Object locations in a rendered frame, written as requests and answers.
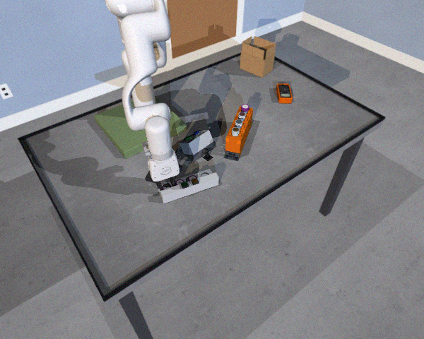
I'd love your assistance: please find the brown cardboard box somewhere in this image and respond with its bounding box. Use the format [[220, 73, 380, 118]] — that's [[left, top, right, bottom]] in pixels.
[[240, 36, 276, 78]]

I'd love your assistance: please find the orange tube rack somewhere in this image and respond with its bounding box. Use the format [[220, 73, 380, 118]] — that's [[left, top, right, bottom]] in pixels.
[[225, 106, 253, 154]]

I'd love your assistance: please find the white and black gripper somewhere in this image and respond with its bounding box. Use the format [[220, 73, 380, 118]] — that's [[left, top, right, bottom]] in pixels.
[[145, 149, 184, 191]]

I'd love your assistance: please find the grey button housing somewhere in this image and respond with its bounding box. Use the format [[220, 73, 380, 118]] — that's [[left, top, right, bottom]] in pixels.
[[179, 130, 213, 161]]

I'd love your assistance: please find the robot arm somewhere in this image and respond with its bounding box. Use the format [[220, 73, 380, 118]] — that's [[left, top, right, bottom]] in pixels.
[[105, 0, 172, 161]]

